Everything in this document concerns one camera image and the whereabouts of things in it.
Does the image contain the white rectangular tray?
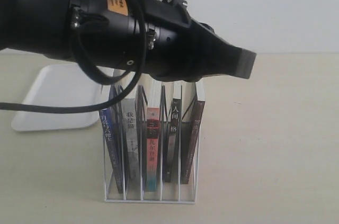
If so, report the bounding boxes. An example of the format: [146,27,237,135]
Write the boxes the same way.
[11,64,110,132]

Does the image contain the white wire book rack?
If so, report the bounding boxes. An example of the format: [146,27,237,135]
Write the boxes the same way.
[99,75,206,204]

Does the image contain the dark maroon spine book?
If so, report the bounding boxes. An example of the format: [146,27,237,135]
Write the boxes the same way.
[181,79,207,184]

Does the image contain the black cable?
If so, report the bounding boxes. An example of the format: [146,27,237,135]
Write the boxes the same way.
[0,0,147,115]

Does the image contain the grey spine book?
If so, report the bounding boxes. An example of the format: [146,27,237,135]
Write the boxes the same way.
[120,73,142,182]

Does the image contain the red spine book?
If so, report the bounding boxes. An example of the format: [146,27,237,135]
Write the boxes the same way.
[144,77,163,192]

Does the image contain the dark blue moon book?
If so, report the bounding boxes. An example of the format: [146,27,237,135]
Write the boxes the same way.
[99,83,125,193]

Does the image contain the black spine book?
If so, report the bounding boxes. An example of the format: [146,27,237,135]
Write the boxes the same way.
[164,82,181,183]

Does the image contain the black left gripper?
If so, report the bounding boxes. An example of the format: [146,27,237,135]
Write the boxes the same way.
[149,22,257,82]

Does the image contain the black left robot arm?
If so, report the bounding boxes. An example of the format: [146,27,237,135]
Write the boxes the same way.
[1,0,256,82]

